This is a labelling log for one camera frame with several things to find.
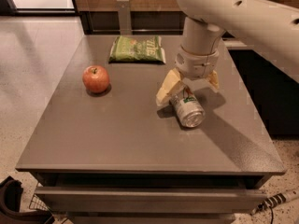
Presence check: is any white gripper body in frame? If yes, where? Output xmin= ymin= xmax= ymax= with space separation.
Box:
xmin=175 ymin=47 xmax=220 ymax=91

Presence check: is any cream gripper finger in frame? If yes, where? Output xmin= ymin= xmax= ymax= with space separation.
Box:
xmin=207 ymin=71 xmax=220 ymax=89
xmin=156 ymin=68 xmax=184 ymax=106

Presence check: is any silver 7up can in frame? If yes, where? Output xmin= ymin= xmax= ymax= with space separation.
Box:
xmin=170 ymin=86 xmax=206 ymax=128

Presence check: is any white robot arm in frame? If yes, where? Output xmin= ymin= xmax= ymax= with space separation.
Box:
xmin=156 ymin=0 xmax=299 ymax=105

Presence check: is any green chip bag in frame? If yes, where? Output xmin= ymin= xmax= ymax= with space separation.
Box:
xmin=108 ymin=35 xmax=165 ymax=64

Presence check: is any red apple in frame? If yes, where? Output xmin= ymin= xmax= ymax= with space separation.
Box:
xmin=82 ymin=65 xmax=110 ymax=93

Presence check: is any left metal wall bracket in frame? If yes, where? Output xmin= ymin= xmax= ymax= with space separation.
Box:
xmin=117 ymin=0 xmax=132 ymax=35

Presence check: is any wire basket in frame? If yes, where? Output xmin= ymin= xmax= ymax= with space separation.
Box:
xmin=29 ymin=192 xmax=50 ymax=211

